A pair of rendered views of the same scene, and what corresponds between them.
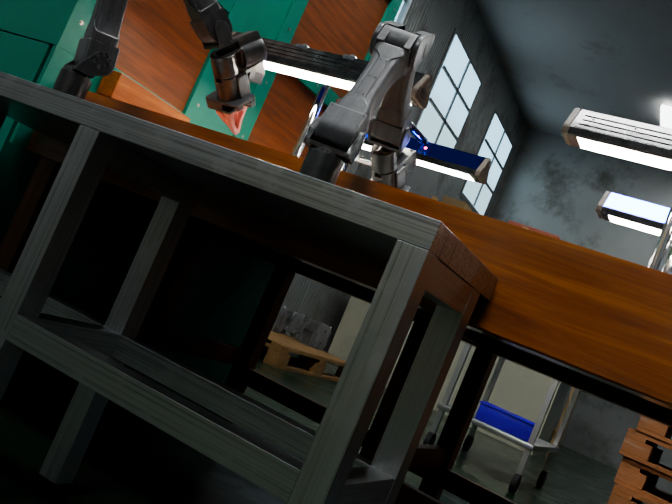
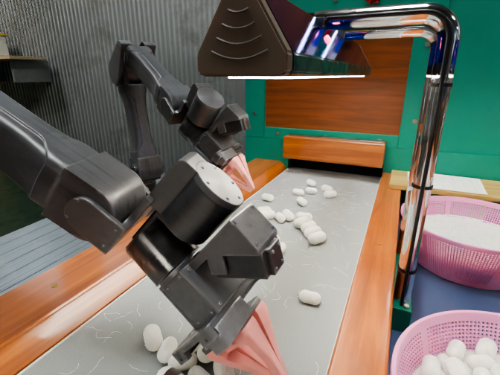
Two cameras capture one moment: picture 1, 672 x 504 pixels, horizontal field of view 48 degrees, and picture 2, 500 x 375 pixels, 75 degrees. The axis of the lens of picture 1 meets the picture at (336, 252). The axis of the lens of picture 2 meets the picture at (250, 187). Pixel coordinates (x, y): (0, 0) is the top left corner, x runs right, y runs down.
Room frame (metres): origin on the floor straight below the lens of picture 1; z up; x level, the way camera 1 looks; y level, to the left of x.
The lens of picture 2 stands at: (1.74, -0.32, 1.04)
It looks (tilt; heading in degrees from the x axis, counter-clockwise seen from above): 19 degrees down; 86
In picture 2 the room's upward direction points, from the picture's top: straight up
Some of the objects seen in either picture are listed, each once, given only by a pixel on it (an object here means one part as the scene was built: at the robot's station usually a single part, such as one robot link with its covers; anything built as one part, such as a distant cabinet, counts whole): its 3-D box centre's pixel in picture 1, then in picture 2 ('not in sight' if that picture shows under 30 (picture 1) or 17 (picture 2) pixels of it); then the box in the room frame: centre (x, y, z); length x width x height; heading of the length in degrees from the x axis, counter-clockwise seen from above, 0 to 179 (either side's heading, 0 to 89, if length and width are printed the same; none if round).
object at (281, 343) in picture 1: (282, 333); not in sight; (5.74, 0.13, 0.18); 1.28 x 0.88 x 0.36; 154
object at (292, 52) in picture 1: (320, 64); (327, 51); (1.90, 0.22, 1.08); 0.62 x 0.08 x 0.07; 61
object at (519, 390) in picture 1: (448, 370); not in sight; (7.42, -1.46, 0.38); 2.25 x 0.72 x 0.77; 64
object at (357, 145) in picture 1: (333, 140); not in sight; (1.24, 0.08, 0.77); 0.09 x 0.06 x 0.06; 78
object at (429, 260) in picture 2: not in sight; (468, 239); (2.23, 0.24, 0.72); 0.27 x 0.27 x 0.10
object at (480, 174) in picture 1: (398, 145); not in sight; (2.39, -0.05, 1.08); 0.62 x 0.08 x 0.07; 61
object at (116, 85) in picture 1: (146, 106); (332, 149); (2.06, 0.64, 0.83); 0.30 x 0.06 x 0.07; 151
